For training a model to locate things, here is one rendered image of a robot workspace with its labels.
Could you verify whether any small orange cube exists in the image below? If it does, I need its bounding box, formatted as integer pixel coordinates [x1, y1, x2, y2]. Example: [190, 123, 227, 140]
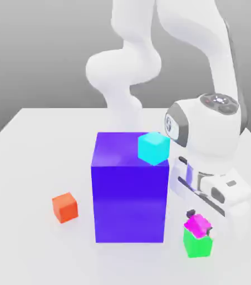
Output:
[51, 191, 80, 224]

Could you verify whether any small green cube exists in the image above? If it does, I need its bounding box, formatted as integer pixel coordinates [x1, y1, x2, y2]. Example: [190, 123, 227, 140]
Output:
[183, 227, 213, 259]

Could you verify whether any large blue box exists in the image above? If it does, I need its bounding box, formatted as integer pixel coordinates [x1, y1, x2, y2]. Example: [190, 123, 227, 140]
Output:
[90, 131, 170, 244]

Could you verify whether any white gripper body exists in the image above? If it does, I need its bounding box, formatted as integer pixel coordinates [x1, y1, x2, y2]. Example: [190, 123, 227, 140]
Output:
[173, 175, 228, 224]

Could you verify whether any small cyan cube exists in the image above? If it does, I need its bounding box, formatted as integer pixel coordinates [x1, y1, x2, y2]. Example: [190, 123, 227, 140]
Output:
[137, 131, 171, 166]

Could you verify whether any small magenta cube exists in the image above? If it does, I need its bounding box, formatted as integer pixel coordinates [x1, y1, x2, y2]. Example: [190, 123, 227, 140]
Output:
[183, 213, 213, 239]

